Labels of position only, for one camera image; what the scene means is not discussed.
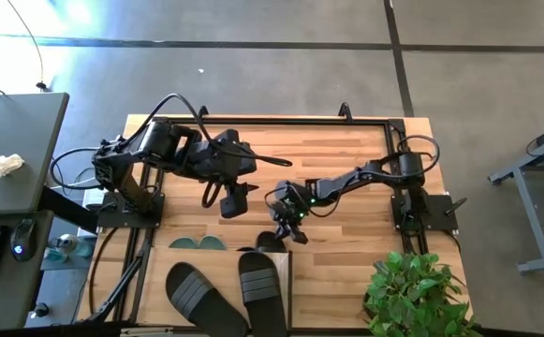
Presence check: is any green leafy plant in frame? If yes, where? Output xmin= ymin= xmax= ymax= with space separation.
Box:
xmin=361 ymin=250 xmax=483 ymax=337

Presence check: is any grey desk top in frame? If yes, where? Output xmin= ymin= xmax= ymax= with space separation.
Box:
xmin=0 ymin=92 xmax=70 ymax=217
xmin=0 ymin=210 xmax=55 ymax=333

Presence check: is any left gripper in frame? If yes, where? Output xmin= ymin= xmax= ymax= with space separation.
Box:
xmin=191 ymin=128 xmax=260 ymax=195

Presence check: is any black aluminium table frame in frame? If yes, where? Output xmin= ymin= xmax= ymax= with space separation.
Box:
xmin=83 ymin=114 xmax=460 ymax=337

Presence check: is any thin black floor cable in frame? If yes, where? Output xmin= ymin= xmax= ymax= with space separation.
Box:
xmin=5 ymin=0 xmax=51 ymax=93

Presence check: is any clear green bottle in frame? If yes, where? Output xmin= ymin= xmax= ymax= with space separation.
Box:
xmin=44 ymin=232 xmax=96 ymax=264

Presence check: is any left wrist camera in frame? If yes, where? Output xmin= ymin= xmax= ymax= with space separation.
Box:
xmin=218 ymin=193 xmax=250 ymax=220

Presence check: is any crumpled white tissue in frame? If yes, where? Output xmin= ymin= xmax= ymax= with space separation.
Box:
xmin=0 ymin=153 xmax=26 ymax=183

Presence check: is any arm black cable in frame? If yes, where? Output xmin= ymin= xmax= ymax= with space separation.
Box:
xmin=264 ymin=134 xmax=441 ymax=219
xmin=121 ymin=92 xmax=294 ymax=169

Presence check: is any small black knob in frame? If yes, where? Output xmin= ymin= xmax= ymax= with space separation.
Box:
xmin=30 ymin=301 xmax=51 ymax=319

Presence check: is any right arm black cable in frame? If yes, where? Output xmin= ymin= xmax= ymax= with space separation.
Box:
xmin=264 ymin=134 xmax=441 ymax=219

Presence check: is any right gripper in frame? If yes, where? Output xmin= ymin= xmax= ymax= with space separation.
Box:
xmin=269 ymin=180 xmax=313 ymax=246

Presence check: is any black computer mouse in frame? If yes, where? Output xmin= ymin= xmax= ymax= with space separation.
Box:
xmin=9 ymin=217 xmax=37 ymax=262

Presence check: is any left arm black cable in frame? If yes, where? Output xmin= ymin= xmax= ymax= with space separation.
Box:
xmin=121 ymin=92 xmax=294 ymax=169

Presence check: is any black cable loop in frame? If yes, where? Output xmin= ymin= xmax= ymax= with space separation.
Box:
xmin=87 ymin=227 xmax=119 ymax=315

